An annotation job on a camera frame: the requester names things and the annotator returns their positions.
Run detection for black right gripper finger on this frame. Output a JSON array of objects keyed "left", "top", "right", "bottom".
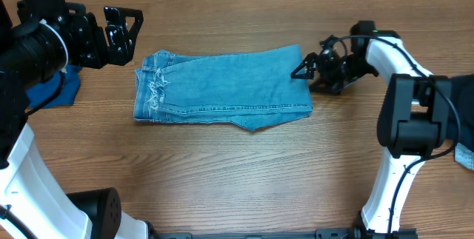
[
  {"left": 309, "top": 78, "right": 358, "bottom": 95},
  {"left": 290, "top": 53, "right": 318, "bottom": 80}
]

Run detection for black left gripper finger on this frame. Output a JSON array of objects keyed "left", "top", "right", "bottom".
[
  {"left": 104, "top": 7, "right": 144, "bottom": 52},
  {"left": 105, "top": 25, "right": 133, "bottom": 66}
]

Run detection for light blue denim jeans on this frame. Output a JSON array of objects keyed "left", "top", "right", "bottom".
[{"left": 133, "top": 44, "right": 313, "bottom": 131}]

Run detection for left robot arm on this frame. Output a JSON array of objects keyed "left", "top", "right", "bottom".
[{"left": 1, "top": 0, "right": 155, "bottom": 238}]

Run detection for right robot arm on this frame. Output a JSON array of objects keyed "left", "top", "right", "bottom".
[{"left": 291, "top": 21, "right": 456, "bottom": 238}]

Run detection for dark blue t-shirt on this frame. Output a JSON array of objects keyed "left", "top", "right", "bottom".
[{"left": 25, "top": 64, "right": 84, "bottom": 110}]

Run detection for dark navy garment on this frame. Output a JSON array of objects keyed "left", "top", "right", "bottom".
[{"left": 450, "top": 74, "right": 474, "bottom": 152}]

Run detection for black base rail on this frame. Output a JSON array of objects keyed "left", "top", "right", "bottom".
[{"left": 150, "top": 227, "right": 418, "bottom": 239}]

